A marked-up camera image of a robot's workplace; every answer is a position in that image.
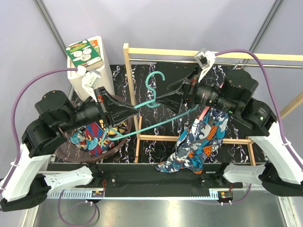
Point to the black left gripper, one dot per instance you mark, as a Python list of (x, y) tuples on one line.
[(104, 99)]

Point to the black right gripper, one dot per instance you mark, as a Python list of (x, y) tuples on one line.
[(173, 101)]

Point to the comic print shorts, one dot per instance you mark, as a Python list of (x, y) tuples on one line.
[(93, 139)]

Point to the teal plastic hanger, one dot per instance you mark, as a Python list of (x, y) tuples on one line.
[(150, 116)]

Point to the blue orange patterned shorts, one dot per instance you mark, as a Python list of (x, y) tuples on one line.
[(196, 144)]

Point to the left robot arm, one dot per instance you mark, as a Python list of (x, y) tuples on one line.
[(24, 187)]

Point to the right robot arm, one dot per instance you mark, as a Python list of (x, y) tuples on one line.
[(281, 176)]

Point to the black marble pattern mat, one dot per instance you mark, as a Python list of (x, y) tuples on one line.
[(150, 151)]

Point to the white rectangular bin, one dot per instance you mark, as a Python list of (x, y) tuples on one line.
[(105, 70)]

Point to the brown translucent plastic basket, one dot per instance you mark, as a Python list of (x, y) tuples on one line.
[(70, 153)]

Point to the green box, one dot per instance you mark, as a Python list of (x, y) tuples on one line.
[(84, 53)]

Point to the wooden clothes rack frame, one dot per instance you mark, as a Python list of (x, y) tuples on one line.
[(235, 98)]

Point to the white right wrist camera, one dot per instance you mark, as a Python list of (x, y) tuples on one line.
[(205, 60)]

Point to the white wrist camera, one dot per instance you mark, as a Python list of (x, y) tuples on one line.
[(205, 60), (90, 82)]

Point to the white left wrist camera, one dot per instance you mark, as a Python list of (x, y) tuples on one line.
[(90, 82)]

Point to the chrome rack rail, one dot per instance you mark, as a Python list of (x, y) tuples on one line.
[(255, 65)]

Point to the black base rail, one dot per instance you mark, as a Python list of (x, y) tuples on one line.
[(144, 182)]

